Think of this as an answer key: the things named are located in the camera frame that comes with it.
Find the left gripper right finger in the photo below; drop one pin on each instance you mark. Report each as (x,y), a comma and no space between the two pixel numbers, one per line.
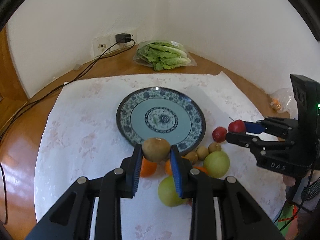
(241,217)

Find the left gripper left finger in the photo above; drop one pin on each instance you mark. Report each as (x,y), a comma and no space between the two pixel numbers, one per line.
(71,215)

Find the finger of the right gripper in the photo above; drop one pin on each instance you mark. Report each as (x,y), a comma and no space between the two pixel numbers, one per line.
(247,141)
(254,127)

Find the red apple with stem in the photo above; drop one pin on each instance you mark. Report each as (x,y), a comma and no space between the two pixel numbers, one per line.
(237,126)

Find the small brown kiwi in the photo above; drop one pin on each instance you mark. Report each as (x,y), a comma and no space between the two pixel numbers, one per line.
(202,152)
(192,157)
(214,146)

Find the small orange mandarin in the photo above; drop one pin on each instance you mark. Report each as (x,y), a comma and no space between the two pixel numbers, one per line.
(202,169)

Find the large green apple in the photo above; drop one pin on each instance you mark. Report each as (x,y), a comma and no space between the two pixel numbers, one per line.
(167,193)

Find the yellow-orange orange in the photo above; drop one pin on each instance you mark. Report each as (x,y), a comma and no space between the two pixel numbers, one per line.
(167,168)

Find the orange mandarin with stem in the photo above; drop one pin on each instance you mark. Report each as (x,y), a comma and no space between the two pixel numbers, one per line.
(147,168)

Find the large brown kiwi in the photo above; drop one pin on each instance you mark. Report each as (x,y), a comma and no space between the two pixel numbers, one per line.
(156,149)

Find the person's hand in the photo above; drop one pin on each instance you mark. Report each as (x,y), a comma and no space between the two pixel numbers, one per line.
(289,181)

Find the clear plastic bag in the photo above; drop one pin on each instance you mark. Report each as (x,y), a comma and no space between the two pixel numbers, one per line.
(283,100)

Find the white floral tablecloth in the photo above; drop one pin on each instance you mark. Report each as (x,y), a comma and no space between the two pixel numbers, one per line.
(96,123)

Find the blue white patterned plate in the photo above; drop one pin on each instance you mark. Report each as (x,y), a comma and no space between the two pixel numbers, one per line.
(159,112)

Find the bagged green lettuce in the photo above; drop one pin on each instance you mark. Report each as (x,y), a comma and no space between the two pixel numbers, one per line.
(163,55)

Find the black power adapter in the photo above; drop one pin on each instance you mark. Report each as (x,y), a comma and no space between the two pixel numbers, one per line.
(123,38)

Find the white wall socket plate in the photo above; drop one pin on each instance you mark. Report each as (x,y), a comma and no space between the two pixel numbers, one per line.
(107,44)

